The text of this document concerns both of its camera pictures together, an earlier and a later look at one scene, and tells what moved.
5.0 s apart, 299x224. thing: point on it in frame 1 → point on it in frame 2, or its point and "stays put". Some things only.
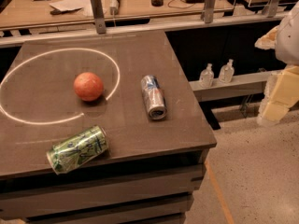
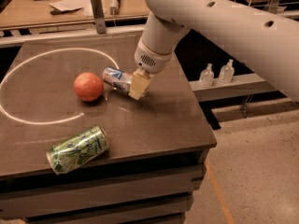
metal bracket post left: (98, 12) stays put
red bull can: (154, 96) → (117, 78)
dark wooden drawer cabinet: (147, 175) stays put
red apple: (88, 86) stays put
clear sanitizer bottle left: (206, 77) stays put
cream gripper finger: (286, 91) → (148, 62)
